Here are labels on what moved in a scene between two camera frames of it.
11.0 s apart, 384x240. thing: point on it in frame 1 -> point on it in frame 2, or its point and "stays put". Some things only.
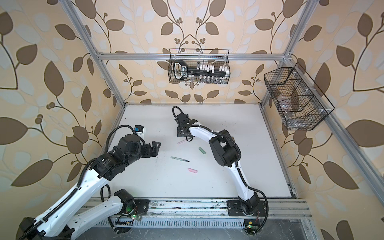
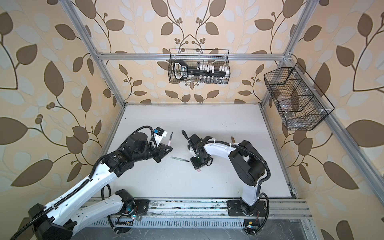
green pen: x=177 y=158 stays put
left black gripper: x=148 y=153 -> x=160 y=153
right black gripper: x=179 y=132 -> x=196 y=165
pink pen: x=181 y=141 -> x=169 y=141
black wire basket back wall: x=195 y=57 stays put
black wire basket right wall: x=301 y=103 stays put
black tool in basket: x=181 y=71 stays put
